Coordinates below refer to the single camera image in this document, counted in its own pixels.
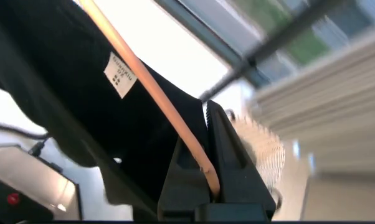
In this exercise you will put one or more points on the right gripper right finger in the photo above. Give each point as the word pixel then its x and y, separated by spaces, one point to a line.
pixel 237 174

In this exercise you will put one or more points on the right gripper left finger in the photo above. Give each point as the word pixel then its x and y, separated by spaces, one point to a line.
pixel 181 193

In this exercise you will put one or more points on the pink clothes hanger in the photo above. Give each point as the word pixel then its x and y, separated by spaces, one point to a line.
pixel 161 101

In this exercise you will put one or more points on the black short-sleeved shirt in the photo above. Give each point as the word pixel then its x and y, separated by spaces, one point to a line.
pixel 66 77

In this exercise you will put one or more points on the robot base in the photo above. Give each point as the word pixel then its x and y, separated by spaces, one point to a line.
pixel 28 180

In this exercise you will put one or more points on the white laundry basket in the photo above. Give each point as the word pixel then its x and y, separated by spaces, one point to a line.
pixel 265 149

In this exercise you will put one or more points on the black clothes rack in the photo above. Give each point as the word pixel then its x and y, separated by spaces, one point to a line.
pixel 268 46

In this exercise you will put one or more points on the beige curtain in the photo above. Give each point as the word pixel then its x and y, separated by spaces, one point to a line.
pixel 330 93

